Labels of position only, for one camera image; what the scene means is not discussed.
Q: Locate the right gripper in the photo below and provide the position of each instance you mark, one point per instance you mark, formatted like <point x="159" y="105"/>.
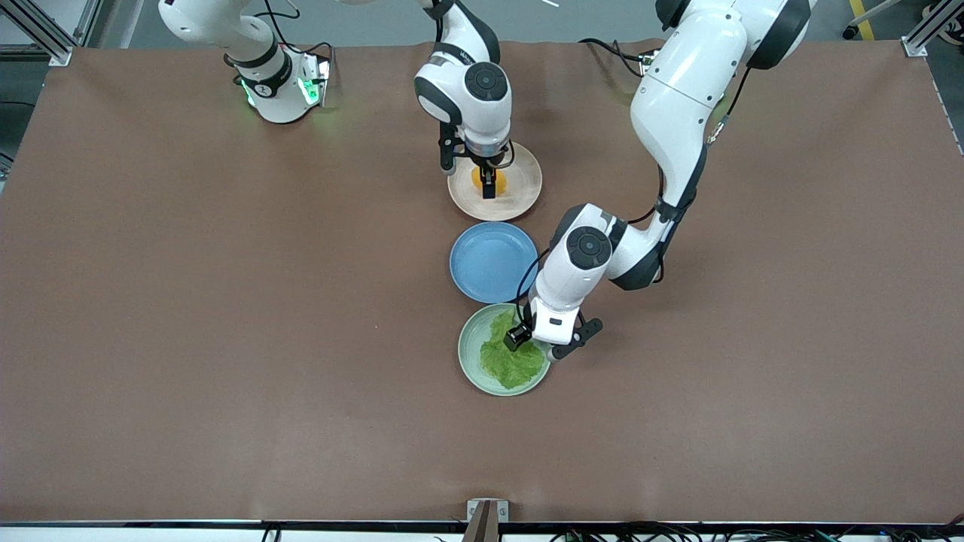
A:
<point x="489" y="183"/>

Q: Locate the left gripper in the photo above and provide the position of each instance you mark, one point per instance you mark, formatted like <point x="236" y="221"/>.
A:
<point x="518" y="336"/>

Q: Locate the yellow lemon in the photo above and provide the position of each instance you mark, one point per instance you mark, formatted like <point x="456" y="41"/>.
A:
<point x="476" y="179"/>

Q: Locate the green lettuce leaf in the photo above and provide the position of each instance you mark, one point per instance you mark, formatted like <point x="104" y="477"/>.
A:
<point x="512" y="369"/>

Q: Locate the left arm base connector plate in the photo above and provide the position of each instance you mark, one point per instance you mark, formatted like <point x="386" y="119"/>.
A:
<point x="645" y="64"/>

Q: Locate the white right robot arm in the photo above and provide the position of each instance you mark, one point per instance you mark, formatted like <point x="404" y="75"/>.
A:
<point x="474" y="90"/>

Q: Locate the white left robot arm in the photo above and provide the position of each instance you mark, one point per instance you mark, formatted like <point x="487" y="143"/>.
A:
<point x="678" y="98"/>

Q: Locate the beige round plate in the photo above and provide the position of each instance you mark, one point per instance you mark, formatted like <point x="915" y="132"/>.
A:
<point x="520" y="192"/>

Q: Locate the light green round plate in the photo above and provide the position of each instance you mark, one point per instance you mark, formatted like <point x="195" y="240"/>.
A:
<point x="468" y="354"/>

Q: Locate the blue round plate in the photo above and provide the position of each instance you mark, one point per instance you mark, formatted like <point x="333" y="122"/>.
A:
<point x="486" y="263"/>

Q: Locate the brown table mat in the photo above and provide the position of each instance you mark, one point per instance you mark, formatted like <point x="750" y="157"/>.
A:
<point x="226" y="421"/>

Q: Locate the grey rod with black foot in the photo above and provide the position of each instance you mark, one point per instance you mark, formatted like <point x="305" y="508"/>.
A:
<point x="851" y="32"/>

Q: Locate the silver metal mount bracket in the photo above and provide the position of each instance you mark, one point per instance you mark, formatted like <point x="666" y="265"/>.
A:
<point x="471" y="506"/>

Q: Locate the grey camera post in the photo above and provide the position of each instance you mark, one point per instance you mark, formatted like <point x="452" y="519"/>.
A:
<point x="483" y="531"/>

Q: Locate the table edge rail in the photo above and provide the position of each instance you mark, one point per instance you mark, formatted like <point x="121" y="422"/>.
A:
<point x="151" y="534"/>

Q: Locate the upright aluminium frame profile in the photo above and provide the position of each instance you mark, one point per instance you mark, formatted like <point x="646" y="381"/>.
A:
<point x="89" y="19"/>

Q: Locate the diagonal aluminium frame profile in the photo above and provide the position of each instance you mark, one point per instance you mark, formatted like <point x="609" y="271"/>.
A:
<point x="56" y="49"/>

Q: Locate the aluminium frame profile with bracket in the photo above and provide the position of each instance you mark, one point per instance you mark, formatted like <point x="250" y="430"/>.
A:
<point x="920" y="41"/>

